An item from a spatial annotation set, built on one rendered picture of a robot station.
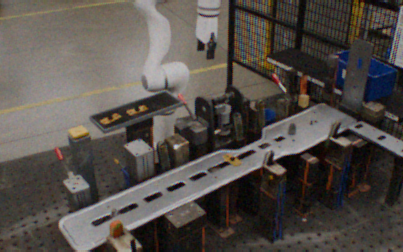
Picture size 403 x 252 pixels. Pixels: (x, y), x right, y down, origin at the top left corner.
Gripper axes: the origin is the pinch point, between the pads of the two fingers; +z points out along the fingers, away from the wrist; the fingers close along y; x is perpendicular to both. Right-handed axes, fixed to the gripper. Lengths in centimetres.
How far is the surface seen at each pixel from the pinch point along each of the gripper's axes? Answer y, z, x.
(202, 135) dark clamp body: 4.4, 34.7, -0.6
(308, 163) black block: 31, 39, 35
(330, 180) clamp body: 29, 52, 51
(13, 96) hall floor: -284, 144, -70
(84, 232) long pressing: 36, 45, -56
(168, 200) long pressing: 32, 42, -25
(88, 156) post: 1, 38, -47
